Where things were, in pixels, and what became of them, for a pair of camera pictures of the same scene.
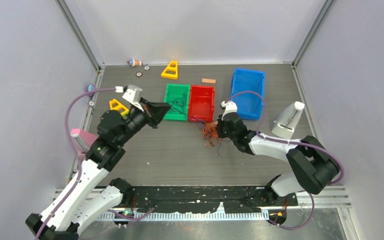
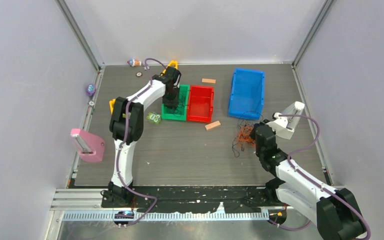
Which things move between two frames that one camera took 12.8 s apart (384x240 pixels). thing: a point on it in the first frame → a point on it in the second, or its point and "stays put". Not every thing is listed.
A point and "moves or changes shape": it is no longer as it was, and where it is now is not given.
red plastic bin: [201, 103] stays put
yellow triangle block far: [171, 76] stays put
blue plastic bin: [249, 104] stays put
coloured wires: [210, 131] moves or changes shape
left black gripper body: [137, 119] → [171, 99]
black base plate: [206, 199] stays put
